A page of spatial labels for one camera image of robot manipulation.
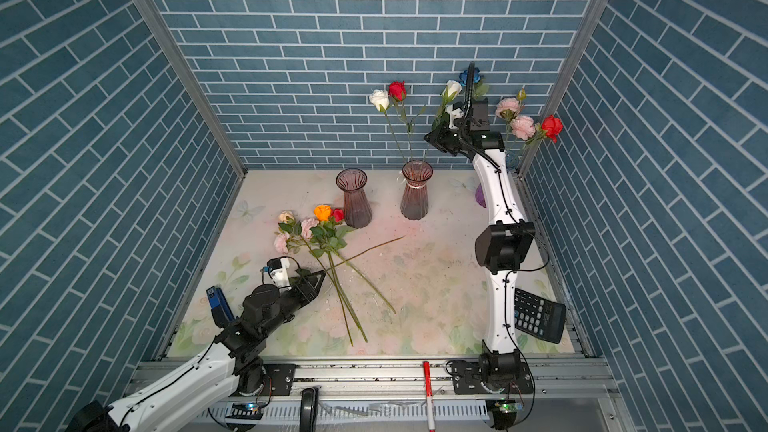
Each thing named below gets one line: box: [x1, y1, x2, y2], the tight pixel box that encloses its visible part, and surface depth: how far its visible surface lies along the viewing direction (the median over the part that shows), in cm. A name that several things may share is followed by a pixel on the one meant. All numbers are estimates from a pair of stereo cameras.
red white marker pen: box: [423, 361, 436, 432], surface depth 72 cm
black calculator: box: [514, 288, 567, 344], surface depth 84 cm
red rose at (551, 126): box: [528, 115, 565, 148], surface depth 90 cm
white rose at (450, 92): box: [432, 80, 462, 130], surface depth 88 cm
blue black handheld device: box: [206, 286, 235, 329], surface depth 86 cm
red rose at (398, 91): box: [388, 81, 412, 161], surface depth 88 cm
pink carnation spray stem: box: [495, 88, 536, 151], surface depth 93 cm
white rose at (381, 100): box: [369, 89, 406, 163], surface depth 82 cm
